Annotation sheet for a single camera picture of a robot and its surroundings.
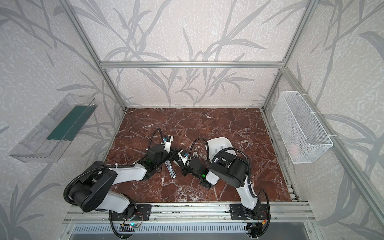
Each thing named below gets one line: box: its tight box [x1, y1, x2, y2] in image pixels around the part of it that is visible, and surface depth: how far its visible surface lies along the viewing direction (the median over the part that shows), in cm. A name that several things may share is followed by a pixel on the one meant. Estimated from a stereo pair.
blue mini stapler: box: [165, 160, 177, 179], surface depth 88 cm
